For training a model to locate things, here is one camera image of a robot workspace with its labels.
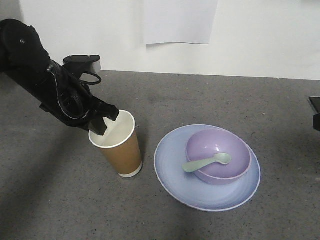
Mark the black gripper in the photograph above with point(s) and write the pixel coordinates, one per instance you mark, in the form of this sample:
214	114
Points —
69	99

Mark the brown paper cup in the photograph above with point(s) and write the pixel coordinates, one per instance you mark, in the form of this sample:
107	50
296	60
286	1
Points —
120	145

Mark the lilac plastic bowl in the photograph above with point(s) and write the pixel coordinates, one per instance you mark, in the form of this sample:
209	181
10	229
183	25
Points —
206	143

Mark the pale green ceramic spoon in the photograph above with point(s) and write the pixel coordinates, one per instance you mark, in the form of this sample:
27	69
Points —
192	166

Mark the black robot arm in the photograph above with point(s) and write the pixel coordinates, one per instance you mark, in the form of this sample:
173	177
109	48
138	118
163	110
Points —
24	59

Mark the blue ceramic plate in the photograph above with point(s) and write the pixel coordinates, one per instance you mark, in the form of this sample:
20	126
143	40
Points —
187	188

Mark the white paper sheet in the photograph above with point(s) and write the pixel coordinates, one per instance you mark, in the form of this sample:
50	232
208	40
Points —
178	21

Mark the black glass gas stove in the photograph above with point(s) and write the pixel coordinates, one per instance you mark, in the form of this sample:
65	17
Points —
315	103

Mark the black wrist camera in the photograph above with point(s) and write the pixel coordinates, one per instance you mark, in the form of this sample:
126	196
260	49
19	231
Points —
79	64

